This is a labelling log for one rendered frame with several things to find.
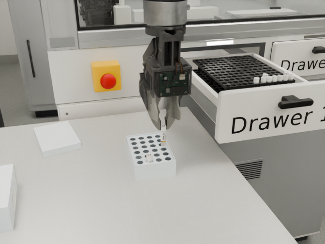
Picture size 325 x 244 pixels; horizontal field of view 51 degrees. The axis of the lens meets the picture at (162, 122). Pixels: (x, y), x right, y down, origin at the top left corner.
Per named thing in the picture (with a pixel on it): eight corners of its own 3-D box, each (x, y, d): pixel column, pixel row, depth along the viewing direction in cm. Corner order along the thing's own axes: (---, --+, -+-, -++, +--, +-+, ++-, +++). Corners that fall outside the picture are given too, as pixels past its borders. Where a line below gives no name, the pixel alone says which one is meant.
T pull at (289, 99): (313, 105, 67) (315, 99, 66) (280, 110, 65) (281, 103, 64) (302, 99, 70) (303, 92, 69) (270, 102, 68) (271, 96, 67)
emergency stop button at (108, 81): (117, 89, 86) (116, 74, 85) (101, 90, 85) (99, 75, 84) (115, 85, 89) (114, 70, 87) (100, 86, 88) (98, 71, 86)
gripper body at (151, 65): (151, 101, 59) (149, 32, 54) (141, 84, 67) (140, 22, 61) (192, 98, 61) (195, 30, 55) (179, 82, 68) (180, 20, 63)
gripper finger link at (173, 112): (171, 140, 66) (170, 96, 62) (164, 126, 71) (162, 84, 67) (187, 137, 66) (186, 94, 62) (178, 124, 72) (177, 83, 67)
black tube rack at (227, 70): (290, 105, 82) (295, 80, 79) (224, 113, 78) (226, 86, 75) (247, 75, 101) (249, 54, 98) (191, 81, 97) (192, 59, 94)
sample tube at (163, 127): (167, 145, 71) (167, 126, 69) (161, 146, 71) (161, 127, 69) (165, 143, 72) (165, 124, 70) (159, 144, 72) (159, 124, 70)
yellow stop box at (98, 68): (122, 91, 89) (120, 65, 86) (94, 94, 88) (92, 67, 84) (119, 84, 94) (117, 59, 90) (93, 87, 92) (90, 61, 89)
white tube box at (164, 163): (175, 175, 69) (176, 160, 67) (135, 181, 67) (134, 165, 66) (161, 145, 80) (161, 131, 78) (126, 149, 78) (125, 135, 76)
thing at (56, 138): (81, 148, 79) (81, 142, 78) (43, 157, 75) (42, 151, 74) (68, 126, 89) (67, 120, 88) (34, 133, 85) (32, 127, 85)
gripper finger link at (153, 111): (150, 142, 65) (152, 97, 61) (144, 128, 70) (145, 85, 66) (166, 140, 66) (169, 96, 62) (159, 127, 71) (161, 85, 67)
